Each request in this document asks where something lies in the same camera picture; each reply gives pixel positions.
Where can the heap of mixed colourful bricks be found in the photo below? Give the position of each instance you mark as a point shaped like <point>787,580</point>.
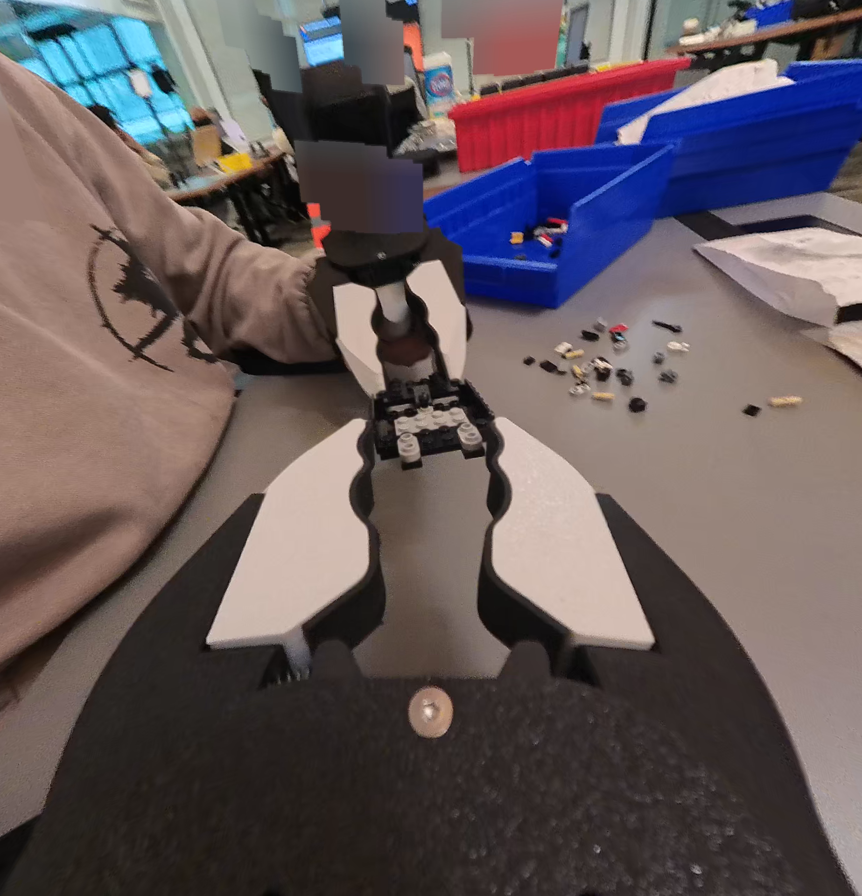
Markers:
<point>543,234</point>

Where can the red plastic bin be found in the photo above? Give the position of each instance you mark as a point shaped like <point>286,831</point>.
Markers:
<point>543,126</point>

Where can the person's left hand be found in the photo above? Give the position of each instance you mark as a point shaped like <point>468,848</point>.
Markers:
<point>406,348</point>

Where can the large blue plastic bin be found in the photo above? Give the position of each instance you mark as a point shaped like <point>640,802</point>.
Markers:
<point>767,147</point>

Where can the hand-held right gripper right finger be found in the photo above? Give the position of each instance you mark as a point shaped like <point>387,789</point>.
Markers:
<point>571,553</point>

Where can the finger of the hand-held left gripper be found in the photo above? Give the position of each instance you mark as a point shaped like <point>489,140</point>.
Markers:
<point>357,329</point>
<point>445,308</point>

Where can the wooden office table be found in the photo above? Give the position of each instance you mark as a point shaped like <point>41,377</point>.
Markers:
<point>774,24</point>

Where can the small blue plastic bin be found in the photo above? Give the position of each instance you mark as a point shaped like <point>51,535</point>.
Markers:
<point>599,210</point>

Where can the pile of loose toy bricks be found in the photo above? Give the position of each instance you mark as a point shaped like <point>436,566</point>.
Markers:
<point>602,367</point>

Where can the white paper bag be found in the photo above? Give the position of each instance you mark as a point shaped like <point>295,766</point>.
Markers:
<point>711,94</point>
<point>788,269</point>

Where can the white wipes canister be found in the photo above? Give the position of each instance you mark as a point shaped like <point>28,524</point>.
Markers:
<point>439,84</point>

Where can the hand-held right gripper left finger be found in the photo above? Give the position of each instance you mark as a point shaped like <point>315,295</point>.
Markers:
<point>298,553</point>

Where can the person's left forearm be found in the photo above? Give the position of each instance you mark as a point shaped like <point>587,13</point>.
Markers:
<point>249,294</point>

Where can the tan toy pin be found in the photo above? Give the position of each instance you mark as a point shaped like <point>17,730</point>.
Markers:
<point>785,401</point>

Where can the black toy brick car chassis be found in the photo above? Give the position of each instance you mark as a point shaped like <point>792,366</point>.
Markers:
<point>438,402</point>

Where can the grey desk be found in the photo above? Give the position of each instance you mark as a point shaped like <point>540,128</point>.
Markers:
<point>718,525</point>

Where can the computer monitor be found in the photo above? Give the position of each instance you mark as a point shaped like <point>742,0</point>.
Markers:
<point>320,42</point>

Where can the black lever brick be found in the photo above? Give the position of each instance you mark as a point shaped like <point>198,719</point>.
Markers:
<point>667,326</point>

